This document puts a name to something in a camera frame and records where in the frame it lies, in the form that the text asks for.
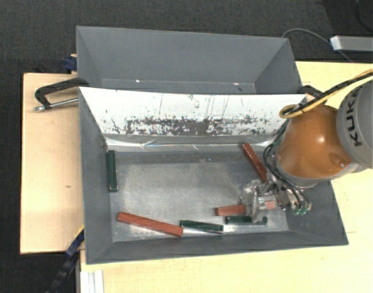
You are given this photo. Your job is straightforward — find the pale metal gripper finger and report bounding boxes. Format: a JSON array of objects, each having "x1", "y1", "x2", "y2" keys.
[
  {"x1": 242, "y1": 180, "x2": 261, "y2": 208},
  {"x1": 247, "y1": 208, "x2": 269, "y2": 226}
]

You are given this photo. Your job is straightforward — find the red-brown block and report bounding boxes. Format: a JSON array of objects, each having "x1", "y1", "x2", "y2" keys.
[
  {"x1": 241, "y1": 142, "x2": 269, "y2": 183},
  {"x1": 116, "y1": 211, "x2": 184, "y2": 238},
  {"x1": 214, "y1": 200, "x2": 278, "y2": 217}
]

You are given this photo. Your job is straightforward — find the dark green flat block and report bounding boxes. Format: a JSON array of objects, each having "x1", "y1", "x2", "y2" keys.
[
  {"x1": 225, "y1": 215, "x2": 253, "y2": 225},
  {"x1": 179, "y1": 219, "x2": 224, "y2": 233},
  {"x1": 106, "y1": 150, "x2": 118, "y2": 192}
]

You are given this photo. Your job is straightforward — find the grey metal bin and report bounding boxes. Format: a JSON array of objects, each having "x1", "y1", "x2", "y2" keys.
[{"x1": 75, "y1": 25, "x2": 349, "y2": 265}]

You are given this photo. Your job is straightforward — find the pale wood flat board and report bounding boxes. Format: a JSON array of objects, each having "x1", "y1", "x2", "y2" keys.
[{"x1": 20, "y1": 71, "x2": 85, "y2": 255}]

